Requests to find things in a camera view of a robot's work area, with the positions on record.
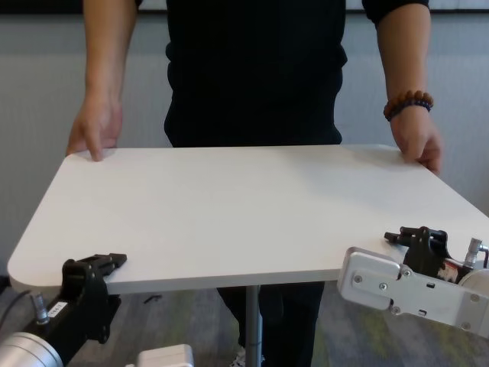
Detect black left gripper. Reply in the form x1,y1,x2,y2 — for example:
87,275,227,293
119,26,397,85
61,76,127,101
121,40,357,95
21,252,128,364

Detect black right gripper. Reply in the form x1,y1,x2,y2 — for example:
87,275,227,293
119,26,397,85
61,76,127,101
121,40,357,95
384,226,473,286

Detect white rolling pedestal table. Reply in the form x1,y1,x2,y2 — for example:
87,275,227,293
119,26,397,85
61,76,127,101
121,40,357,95
6,144,489,367

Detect person's right forearm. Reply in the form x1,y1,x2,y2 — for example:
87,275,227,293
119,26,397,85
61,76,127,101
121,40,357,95
83,0,138,104

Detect person's left forearm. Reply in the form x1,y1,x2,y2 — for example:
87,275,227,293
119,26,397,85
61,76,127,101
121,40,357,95
376,7,432,100

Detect person's left hand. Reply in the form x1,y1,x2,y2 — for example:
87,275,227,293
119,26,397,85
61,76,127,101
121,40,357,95
390,106,444,177

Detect person's right hand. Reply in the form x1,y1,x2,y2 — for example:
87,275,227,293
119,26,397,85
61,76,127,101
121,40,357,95
66,93,124,162

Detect black trousers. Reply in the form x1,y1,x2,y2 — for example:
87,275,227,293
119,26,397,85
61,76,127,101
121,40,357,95
216,282,325,367

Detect black white-laced sneaker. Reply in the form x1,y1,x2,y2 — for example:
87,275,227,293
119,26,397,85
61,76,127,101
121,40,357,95
232,346,267,367

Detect person in black clothes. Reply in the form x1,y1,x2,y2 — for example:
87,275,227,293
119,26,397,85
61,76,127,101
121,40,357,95
133,0,432,148

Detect right wrist cable connector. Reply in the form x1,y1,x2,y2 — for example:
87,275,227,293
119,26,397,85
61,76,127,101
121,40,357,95
461,236,489,268

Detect wrist cable connector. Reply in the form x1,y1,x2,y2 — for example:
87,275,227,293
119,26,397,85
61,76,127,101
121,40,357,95
461,236,489,268
0,289,50,326

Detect left wrist cable connector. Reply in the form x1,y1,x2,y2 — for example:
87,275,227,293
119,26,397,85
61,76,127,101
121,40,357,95
0,289,50,326

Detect dark bead bracelet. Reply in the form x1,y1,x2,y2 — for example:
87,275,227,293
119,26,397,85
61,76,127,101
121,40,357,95
385,99,432,123

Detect brown wooden bead bracelet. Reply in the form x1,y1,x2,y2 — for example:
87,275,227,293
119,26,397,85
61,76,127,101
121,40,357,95
383,89,435,122

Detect black horizontal wall trim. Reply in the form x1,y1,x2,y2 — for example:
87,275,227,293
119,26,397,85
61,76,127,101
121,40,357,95
0,0,489,17

